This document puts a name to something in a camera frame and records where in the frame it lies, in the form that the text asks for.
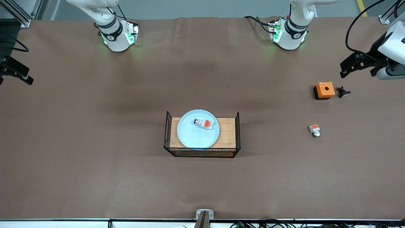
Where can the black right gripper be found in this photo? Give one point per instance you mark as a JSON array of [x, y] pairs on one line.
[[9, 65]]

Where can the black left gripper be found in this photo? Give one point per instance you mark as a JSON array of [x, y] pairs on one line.
[[372, 53]]

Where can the white orange silver button unit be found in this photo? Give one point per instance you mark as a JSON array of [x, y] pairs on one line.
[[205, 123]]

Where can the light blue round plate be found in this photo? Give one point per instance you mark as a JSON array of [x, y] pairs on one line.
[[196, 136]]

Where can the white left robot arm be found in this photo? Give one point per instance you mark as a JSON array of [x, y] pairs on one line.
[[294, 38]]

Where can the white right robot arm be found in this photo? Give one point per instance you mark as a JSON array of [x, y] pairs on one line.
[[117, 41]]

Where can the black push button head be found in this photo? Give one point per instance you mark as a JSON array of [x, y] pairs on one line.
[[343, 92]]

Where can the white orange contact block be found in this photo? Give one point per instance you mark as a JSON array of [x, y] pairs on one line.
[[314, 129]]

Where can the wooden board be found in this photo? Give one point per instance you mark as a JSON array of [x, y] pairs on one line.
[[227, 133]]

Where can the orange button enclosure box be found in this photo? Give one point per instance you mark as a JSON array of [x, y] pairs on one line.
[[325, 89]]

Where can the aluminium frame profile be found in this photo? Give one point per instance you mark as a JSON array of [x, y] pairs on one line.
[[22, 21], [36, 9], [384, 19]]

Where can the white table frame rail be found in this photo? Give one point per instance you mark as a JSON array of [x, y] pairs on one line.
[[47, 224]]

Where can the grey metal bracket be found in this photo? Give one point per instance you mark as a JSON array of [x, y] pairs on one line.
[[199, 214]]

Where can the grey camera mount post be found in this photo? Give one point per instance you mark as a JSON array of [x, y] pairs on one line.
[[202, 223]]

